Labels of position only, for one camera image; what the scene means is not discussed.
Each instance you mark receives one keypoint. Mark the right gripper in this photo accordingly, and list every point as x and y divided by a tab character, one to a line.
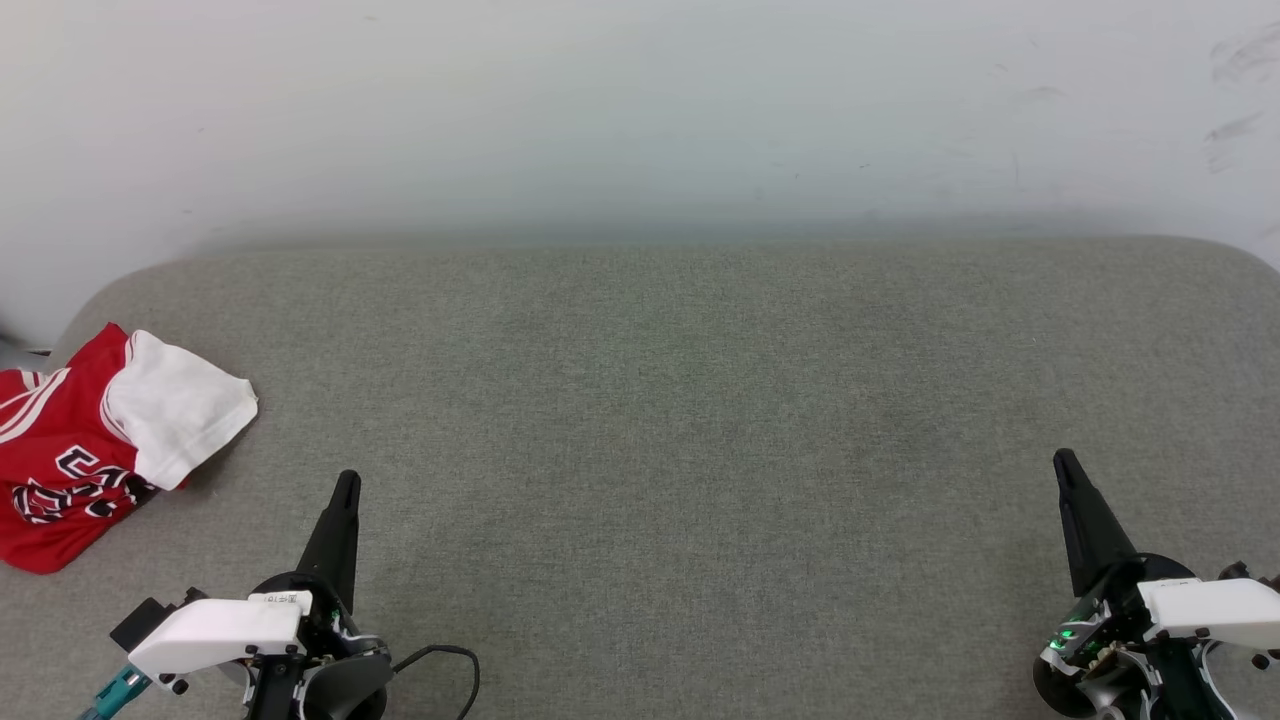
1120	610

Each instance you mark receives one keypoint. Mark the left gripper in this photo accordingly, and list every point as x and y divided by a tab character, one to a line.
325	625

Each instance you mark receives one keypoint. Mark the red and white jersey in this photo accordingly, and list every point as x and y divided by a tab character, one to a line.
50	545

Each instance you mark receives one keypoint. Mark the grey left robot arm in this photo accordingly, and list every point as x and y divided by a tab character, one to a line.
350	685

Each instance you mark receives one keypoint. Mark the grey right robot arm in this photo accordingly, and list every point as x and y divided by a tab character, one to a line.
1065	690

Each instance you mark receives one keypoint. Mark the black connector block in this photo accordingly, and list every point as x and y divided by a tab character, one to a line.
140	622

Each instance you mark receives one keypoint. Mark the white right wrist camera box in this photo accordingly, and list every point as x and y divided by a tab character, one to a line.
1210	605

